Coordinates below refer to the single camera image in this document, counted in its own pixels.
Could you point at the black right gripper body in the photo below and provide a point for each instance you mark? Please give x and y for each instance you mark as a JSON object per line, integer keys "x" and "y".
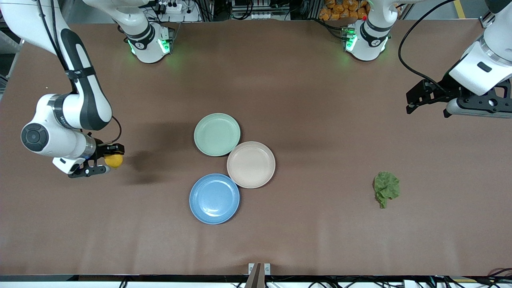
{"x": 100, "y": 150}

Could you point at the yellow lemon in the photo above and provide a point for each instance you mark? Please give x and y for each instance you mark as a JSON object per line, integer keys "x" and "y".
{"x": 114, "y": 162}

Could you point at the green lettuce leaf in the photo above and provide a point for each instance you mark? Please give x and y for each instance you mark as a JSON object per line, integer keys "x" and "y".
{"x": 386, "y": 186}

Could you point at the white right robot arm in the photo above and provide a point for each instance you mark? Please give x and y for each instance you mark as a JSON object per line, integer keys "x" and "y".
{"x": 64, "y": 142}

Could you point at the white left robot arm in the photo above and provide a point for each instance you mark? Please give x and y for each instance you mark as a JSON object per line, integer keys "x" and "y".
{"x": 472, "y": 72}

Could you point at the pale green round plate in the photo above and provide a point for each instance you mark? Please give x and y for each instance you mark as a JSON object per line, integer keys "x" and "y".
{"x": 216, "y": 134}

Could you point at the blue round plate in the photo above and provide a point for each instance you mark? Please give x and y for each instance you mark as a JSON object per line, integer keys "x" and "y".
{"x": 214, "y": 198}

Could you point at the orange net bag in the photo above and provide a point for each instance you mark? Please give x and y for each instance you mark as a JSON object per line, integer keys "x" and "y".
{"x": 340, "y": 10}

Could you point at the beige round plate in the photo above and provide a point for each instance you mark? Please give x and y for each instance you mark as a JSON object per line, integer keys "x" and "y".
{"x": 251, "y": 164}

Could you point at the white power strip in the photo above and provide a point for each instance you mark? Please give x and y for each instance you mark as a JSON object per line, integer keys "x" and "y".
{"x": 172, "y": 6}

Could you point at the metal equipment rack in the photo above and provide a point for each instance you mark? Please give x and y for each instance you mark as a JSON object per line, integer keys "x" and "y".
{"x": 260, "y": 6}

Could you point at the aluminium frame post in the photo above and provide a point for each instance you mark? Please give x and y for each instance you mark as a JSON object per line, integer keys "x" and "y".
{"x": 486, "y": 22}

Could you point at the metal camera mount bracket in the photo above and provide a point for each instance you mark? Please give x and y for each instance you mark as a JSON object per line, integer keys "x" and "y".
{"x": 259, "y": 276}

